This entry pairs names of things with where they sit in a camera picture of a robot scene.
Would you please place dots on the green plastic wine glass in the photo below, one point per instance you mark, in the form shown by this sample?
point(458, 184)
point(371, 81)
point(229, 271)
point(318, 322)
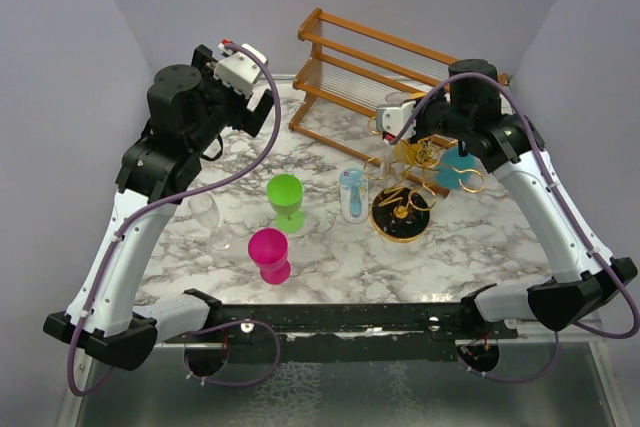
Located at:
point(285, 195)

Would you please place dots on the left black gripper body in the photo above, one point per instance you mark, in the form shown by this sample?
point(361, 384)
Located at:
point(225, 107)

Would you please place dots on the blue plastic wine glass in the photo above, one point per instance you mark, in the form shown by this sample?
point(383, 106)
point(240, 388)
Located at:
point(454, 170)

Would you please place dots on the gold wire wine glass rack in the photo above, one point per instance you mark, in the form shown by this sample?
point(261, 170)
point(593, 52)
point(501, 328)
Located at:
point(401, 210)

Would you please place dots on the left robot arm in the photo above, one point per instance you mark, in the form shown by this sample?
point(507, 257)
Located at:
point(189, 107)

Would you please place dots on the blue tool in blister pack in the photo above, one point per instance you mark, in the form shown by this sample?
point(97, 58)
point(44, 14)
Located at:
point(354, 195)

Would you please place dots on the pink plastic wine glass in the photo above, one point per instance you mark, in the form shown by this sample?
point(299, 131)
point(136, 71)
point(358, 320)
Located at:
point(268, 248)

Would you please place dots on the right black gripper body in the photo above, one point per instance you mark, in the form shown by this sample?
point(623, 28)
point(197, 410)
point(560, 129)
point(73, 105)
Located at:
point(440, 118)

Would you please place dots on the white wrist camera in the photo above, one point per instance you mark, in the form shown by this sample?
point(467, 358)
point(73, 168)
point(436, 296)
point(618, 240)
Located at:
point(236, 70)
point(391, 118)

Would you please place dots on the wooden two-tier rack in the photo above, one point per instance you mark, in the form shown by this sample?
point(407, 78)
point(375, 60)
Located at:
point(357, 67)

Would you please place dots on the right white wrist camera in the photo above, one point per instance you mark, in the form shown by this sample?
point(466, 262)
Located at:
point(391, 118)

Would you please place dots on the yellow plastic wine glass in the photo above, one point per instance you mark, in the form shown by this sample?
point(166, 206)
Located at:
point(406, 150)

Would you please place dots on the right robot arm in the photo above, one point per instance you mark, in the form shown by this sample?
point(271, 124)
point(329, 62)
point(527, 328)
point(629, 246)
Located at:
point(474, 108)

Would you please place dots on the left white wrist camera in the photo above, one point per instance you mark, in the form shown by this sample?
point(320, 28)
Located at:
point(236, 70)

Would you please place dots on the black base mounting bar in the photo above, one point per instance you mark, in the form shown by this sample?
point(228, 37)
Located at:
point(332, 333)

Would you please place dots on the clear wine glass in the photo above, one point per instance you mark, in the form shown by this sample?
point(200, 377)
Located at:
point(388, 160)
point(206, 212)

